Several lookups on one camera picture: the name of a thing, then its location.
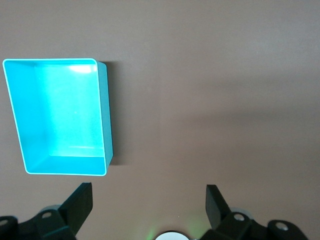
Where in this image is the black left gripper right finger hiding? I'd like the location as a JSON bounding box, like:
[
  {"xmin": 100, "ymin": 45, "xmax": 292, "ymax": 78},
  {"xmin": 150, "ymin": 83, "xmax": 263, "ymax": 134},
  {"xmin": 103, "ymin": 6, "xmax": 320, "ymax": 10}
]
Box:
[{"xmin": 199, "ymin": 184, "xmax": 268, "ymax": 240}]

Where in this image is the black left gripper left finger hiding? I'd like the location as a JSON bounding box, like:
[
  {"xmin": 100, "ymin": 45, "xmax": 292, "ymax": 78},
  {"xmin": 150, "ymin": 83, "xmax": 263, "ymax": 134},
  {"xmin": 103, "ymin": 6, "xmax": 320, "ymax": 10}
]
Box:
[{"xmin": 16, "ymin": 182, "xmax": 94, "ymax": 240}]

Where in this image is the cyan plastic bin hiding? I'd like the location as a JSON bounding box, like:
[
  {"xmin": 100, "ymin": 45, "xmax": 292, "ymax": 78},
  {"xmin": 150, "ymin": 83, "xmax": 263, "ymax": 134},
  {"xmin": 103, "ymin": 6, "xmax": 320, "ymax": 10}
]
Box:
[{"xmin": 2, "ymin": 58, "xmax": 115, "ymax": 178}]

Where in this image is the brown table mat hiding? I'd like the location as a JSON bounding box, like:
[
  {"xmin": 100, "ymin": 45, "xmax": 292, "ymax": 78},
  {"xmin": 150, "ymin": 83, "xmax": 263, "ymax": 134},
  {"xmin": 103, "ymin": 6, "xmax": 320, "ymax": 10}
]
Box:
[{"xmin": 0, "ymin": 0, "xmax": 320, "ymax": 240}]

